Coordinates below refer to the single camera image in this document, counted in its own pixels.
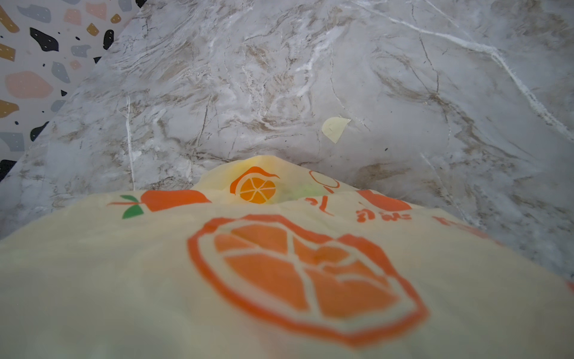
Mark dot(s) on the yellow translucent plastic bag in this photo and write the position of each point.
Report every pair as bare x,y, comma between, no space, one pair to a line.
266,259

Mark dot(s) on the torn yellow bag scrap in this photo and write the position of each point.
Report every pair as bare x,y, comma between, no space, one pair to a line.
334,127

